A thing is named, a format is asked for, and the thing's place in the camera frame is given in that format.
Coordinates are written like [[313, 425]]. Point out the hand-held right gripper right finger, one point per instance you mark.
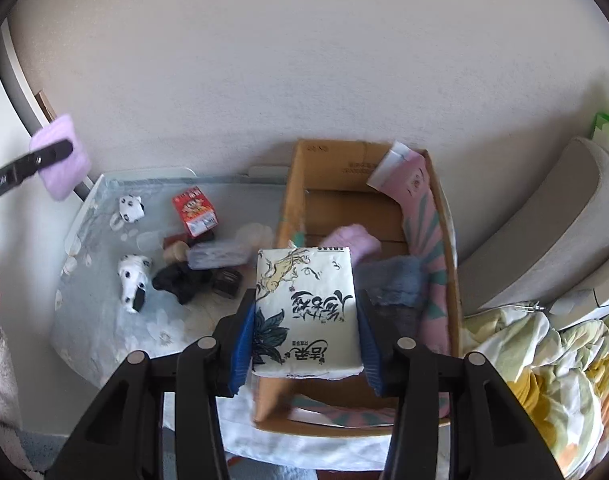
[[372, 352]]

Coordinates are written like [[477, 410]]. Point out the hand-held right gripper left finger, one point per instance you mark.
[[242, 355]]

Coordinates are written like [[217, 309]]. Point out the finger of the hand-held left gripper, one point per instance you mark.
[[44, 156]]

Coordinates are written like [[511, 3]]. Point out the purple cloth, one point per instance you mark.
[[64, 175]]

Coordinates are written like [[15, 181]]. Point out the white printed tissue pack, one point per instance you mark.
[[307, 310]]

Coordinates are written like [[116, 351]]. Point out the beige round jar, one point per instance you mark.
[[177, 251]]

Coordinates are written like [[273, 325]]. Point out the clear plastic cup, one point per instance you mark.
[[149, 241]]

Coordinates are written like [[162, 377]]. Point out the cardboard box with pink paper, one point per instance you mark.
[[344, 205]]

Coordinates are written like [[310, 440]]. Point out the small black box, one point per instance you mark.
[[228, 282]]

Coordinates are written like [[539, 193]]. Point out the blue-grey fluffy sock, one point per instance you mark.
[[394, 280]]

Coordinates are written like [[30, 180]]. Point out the black sock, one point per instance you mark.
[[182, 282]]

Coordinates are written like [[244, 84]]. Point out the pink sock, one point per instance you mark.
[[352, 240]]

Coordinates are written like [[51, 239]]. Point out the translucent round lid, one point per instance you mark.
[[254, 235]]

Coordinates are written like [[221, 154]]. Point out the pale blue floral tablecloth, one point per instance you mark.
[[99, 330]]

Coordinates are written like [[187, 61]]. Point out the red snack box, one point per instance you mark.
[[195, 210]]

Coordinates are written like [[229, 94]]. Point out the yellow floral blanket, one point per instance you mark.
[[549, 375]]

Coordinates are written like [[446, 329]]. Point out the grey pillow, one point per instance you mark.
[[544, 230]]

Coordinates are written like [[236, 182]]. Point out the white fluffy cloth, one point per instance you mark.
[[4, 400]]

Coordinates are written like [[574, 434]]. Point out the white pillow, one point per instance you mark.
[[594, 295]]

